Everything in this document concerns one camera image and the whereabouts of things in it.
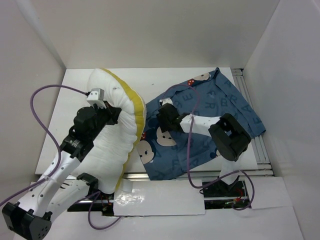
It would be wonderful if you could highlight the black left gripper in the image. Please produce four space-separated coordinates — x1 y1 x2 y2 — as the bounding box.
88 100 121 141

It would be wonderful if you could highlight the blue cartoon print pillowcase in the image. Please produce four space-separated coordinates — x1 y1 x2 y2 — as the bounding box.
137 68 266 181

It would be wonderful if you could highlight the white pillow with yellow edge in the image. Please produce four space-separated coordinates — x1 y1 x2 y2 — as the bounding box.
78 68 147 194

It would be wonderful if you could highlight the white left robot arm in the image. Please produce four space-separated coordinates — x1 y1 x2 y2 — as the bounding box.
2 101 122 240

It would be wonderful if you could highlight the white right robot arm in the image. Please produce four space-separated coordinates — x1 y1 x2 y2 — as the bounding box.
156 102 251 196

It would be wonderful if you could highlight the white cover sheet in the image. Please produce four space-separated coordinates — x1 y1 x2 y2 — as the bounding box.
113 180 206 217

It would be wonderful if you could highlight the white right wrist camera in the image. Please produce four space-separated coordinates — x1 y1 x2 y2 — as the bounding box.
159 97 173 106

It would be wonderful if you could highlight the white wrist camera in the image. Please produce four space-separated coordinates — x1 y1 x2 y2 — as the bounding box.
159 97 173 106
86 88 106 109

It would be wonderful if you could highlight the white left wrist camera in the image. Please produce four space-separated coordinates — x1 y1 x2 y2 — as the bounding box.
86 88 106 109

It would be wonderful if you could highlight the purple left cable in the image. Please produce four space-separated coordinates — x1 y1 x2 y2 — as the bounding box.
0 84 126 230

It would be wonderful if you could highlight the purple cable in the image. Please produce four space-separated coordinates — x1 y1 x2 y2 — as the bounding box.
0 84 126 230
161 84 256 210

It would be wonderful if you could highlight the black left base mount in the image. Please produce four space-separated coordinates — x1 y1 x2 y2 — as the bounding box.
67 193 115 217

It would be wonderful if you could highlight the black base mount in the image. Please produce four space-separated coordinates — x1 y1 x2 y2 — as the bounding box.
67 193 115 217
199 180 250 210

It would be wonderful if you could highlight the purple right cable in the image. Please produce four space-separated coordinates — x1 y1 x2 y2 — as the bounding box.
161 84 256 210

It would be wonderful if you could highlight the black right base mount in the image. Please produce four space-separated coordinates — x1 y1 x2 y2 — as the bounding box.
199 180 250 210

